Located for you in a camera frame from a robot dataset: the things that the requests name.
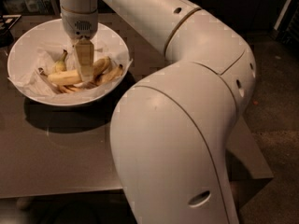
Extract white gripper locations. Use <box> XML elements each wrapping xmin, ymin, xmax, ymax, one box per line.
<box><xmin>61</xmin><ymin>6</ymin><xmax>98</xmax><ymax>82</ymax></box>

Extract yellow banana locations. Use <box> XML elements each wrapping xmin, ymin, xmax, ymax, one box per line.
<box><xmin>47</xmin><ymin>56</ymin><xmax>112</xmax><ymax>87</ymax></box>

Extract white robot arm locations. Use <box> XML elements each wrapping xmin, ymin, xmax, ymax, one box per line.
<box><xmin>60</xmin><ymin>0</ymin><xmax>256</xmax><ymax>224</ymax></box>

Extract white bowl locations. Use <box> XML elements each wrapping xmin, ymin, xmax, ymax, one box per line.
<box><xmin>7</xmin><ymin>20</ymin><xmax>123</xmax><ymax>106</ymax></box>

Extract banana peel pieces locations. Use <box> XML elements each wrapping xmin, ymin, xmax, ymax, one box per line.
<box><xmin>37</xmin><ymin>50</ymin><xmax>124</xmax><ymax>93</ymax></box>

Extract white paper napkin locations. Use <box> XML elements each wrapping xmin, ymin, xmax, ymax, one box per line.
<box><xmin>9</xmin><ymin>41</ymin><xmax>132</xmax><ymax>105</ymax></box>

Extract black rack at left edge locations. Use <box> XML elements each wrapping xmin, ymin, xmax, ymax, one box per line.
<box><xmin>0</xmin><ymin>15</ymin><xmax>21</xmax><ymax>48</ymax></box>

